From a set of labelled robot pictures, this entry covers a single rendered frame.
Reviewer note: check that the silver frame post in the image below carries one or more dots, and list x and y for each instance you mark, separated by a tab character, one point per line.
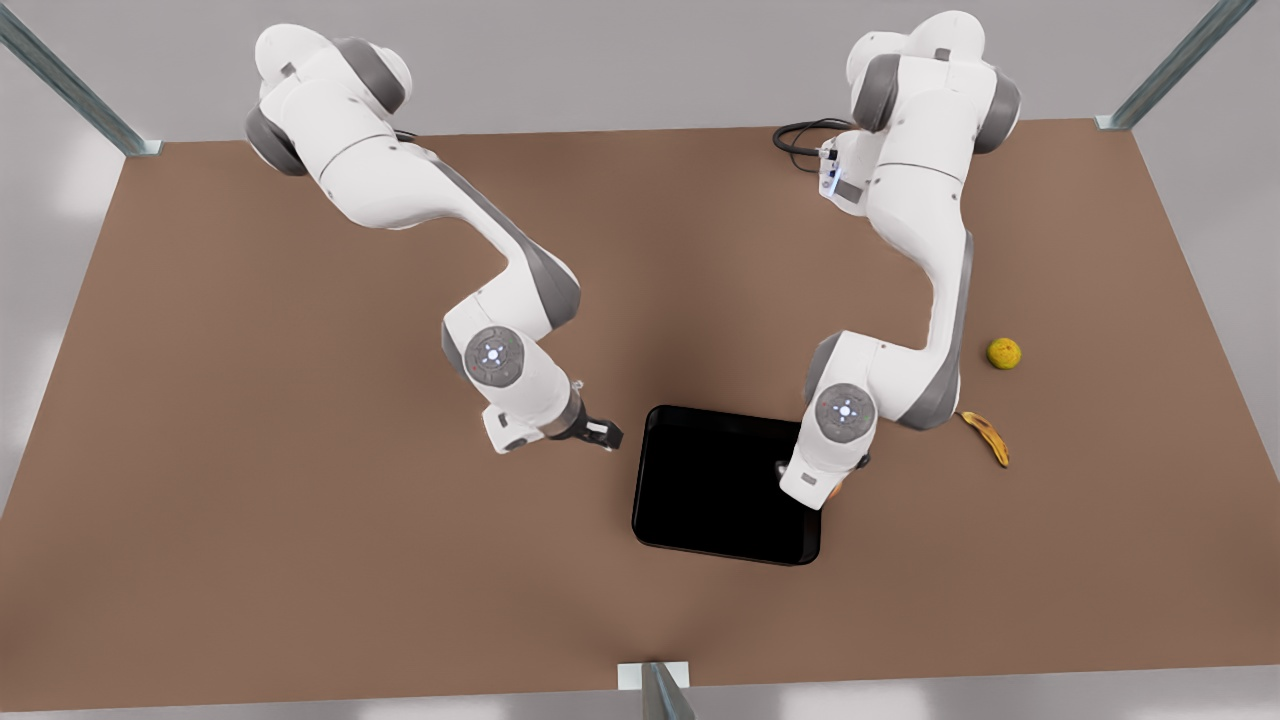
660	690
1170	65
70	85

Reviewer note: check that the yellow banana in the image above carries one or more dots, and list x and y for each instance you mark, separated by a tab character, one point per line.
989	434

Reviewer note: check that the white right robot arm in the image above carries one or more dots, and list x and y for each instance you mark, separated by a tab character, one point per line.
400	185

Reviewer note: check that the yellow lemon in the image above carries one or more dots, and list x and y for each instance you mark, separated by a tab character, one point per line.
1004	353

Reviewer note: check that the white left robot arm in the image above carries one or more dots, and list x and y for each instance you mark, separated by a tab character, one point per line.
920	170

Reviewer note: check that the black rectangular tray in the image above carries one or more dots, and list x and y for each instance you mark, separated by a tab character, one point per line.
710	490

